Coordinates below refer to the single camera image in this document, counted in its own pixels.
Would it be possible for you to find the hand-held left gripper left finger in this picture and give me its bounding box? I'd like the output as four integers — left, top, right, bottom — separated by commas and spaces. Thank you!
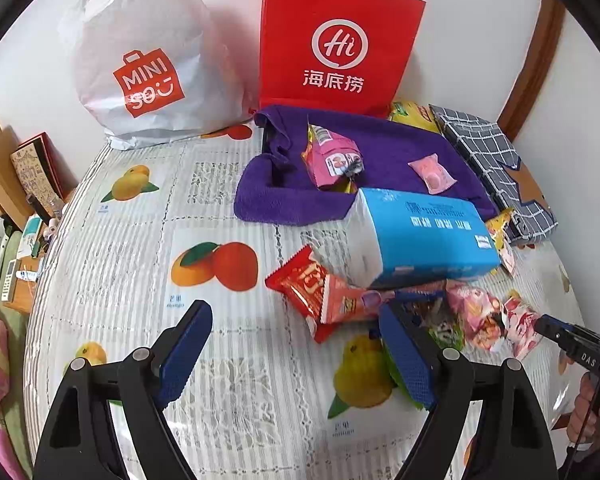
34, 300, 214, 480

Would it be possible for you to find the large yellow packet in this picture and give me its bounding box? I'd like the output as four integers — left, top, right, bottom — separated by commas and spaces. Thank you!
389, 101, 442, 134

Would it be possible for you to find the orange snack packet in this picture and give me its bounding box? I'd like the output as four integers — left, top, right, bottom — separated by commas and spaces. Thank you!
320, 275, 397, 325

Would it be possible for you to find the large pink floral packet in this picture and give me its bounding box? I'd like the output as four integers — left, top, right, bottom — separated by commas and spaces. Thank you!
446, 282, 507, 354

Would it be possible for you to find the person's right hand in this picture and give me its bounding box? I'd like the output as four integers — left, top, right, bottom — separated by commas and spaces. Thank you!
566, 374, 600, 446

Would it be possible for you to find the pink snack packet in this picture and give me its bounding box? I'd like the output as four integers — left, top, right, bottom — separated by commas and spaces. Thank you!
302, 124, 365, 193

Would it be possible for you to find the green snack packet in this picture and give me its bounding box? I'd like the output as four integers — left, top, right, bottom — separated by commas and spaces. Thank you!
379, 305, 467, 412

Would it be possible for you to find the small pink floral packet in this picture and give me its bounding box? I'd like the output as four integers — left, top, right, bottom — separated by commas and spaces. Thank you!
501, 296, 544, 360

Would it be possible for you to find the purple towel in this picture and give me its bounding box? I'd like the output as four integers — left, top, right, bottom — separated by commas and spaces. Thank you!
232, 104, 498, 227

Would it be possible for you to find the wooden door frame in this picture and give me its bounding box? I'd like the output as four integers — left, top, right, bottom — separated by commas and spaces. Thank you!
496, 0, 567, 142

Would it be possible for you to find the wooden side table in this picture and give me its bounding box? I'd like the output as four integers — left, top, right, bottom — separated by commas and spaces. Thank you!
1, 185, 77, 317

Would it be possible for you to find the white remote control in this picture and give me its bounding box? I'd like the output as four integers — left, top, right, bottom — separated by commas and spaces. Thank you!
2, 259, 19, 307

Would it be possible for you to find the red snack packet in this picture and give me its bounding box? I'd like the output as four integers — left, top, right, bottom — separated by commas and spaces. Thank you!
265, 245, 333, 345

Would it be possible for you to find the patterned red box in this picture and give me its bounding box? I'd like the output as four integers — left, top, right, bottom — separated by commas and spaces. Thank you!
9, 132, 67, 207

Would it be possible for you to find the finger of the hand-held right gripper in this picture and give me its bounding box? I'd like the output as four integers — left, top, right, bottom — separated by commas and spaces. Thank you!
532, 314, 588, 356

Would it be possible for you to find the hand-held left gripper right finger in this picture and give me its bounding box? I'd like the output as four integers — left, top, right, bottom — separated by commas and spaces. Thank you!
378, 305, 561, 480

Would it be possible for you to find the white plastic shopping bag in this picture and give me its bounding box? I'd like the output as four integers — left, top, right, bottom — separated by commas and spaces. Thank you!
57, 0, 256, 151

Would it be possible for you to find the blue tissue pack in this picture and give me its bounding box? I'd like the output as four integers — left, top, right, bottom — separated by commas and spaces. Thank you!
342, 187, 502, 291

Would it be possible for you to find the grey checked fabric box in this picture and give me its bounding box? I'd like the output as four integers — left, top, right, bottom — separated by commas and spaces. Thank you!
428, 103, 559, 247

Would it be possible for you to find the round pink candy packet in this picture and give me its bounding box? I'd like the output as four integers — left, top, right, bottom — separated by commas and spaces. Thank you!
408, 156, 457, 194

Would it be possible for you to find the fruit print tablecloth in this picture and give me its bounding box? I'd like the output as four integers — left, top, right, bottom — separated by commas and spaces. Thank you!
22, 122, 587, 480

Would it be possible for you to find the small yellow packet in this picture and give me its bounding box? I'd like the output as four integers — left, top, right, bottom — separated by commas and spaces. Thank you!
484, 208, 516, 252

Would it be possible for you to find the red paper bag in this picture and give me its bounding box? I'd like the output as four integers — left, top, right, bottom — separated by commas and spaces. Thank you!
250, 0, 427, 120

